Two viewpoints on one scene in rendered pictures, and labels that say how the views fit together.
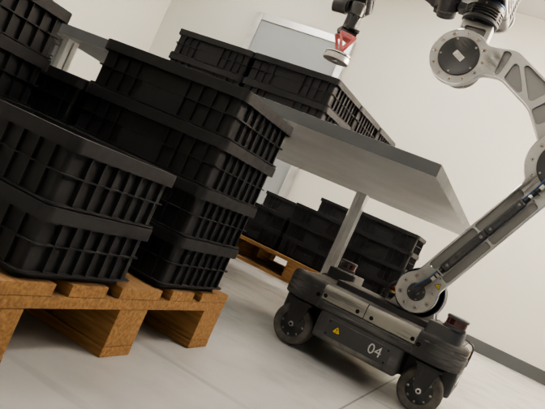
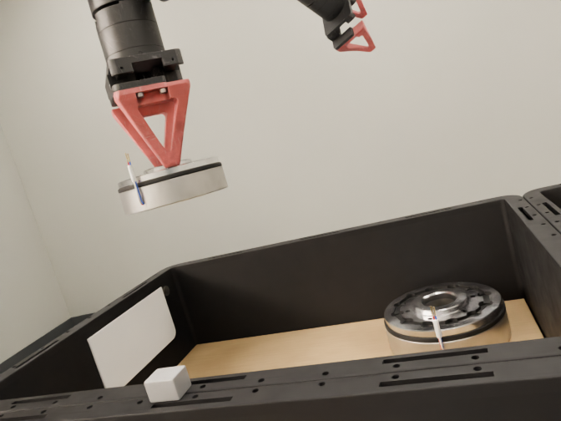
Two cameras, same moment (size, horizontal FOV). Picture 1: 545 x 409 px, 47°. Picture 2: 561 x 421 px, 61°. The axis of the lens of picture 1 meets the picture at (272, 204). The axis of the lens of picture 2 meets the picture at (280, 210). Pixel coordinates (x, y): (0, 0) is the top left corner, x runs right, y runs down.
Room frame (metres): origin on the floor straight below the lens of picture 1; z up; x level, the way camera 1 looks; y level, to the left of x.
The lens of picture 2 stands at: (2.91, 0.04, 1.04)
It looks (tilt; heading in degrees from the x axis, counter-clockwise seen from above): 8 degrees down; 173
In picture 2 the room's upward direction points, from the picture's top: 16 degrees counter-clockwise
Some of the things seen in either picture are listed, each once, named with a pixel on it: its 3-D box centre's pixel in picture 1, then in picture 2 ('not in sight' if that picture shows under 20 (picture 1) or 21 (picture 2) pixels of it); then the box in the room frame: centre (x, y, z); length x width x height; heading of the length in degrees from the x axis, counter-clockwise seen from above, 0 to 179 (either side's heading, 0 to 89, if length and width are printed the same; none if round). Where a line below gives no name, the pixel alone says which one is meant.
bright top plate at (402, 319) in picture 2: not in sight; (441, 306); (2.52, 0.21, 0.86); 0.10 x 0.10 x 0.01
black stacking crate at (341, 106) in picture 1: (302, 92); (303, 354); (2.54, 0.07, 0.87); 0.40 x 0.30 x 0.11; 63
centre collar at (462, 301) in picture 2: not in sight; (439, 301); (2.52, 0.21, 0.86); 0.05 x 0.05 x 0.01
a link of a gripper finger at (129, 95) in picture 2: (342, 42); (156, 120); (2.43, 0.01, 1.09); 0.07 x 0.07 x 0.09; 13
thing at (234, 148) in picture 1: (165, 170); not in sight; (1.49, 0.26, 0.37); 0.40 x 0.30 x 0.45; 67
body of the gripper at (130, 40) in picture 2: (350, 24); (133, 50); (2.42, 0.01, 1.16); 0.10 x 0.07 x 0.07; 13
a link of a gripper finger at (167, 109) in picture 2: (344, 41); (154, 124); (2.41, 0.01, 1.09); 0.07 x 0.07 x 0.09; 13
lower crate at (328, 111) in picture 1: (292, 117); not in sight; (2.54, 0.07, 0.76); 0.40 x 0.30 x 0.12; 63
